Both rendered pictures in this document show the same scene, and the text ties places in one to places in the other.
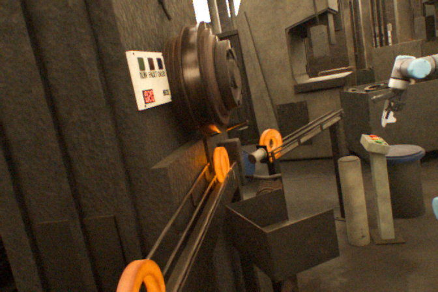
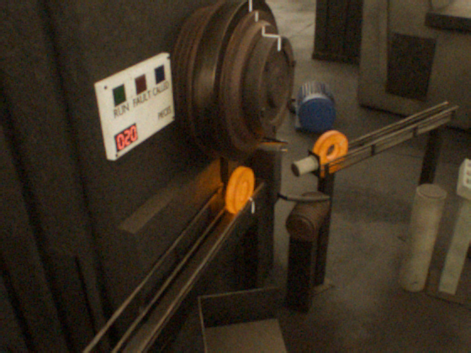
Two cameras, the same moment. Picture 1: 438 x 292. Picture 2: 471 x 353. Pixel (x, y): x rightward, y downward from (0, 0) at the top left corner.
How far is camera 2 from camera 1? 0.59 m
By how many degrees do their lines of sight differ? 22
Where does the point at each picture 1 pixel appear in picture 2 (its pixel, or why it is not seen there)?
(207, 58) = (233, 74)
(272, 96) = (391, 19)
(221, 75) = (249, 99)
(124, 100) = (90, 143)
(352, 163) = (432, 201)
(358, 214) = (418, 259)
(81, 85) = (39, 106)
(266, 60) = not seen: outside the picture
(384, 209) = (453, 261)
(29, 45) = not seen: outside the picture
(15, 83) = not seen: outside the picture
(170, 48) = (187, 41)
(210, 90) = (228, 120)
